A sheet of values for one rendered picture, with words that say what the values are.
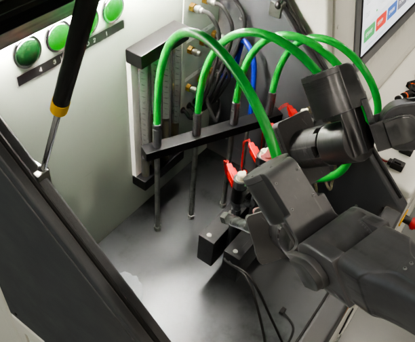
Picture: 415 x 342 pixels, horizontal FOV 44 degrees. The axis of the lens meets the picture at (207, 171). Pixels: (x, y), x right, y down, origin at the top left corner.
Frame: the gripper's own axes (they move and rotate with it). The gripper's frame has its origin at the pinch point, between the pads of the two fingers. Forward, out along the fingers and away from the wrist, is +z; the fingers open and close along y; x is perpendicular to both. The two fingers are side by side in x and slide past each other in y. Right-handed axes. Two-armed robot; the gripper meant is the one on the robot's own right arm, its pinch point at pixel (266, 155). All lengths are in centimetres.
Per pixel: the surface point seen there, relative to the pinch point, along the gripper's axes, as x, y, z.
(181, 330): 14.3, -29.8, 29.5
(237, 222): 8.5, -7.9, 2.2
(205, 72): -4.1, 16.5, 14.3
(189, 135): -3.3, 6.2, 27.2
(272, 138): 8.9, 4.3, -14.3
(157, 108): 4.6, 13.5, 20.6
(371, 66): -60, 4, 25
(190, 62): -13.8, 20.7, 32.8
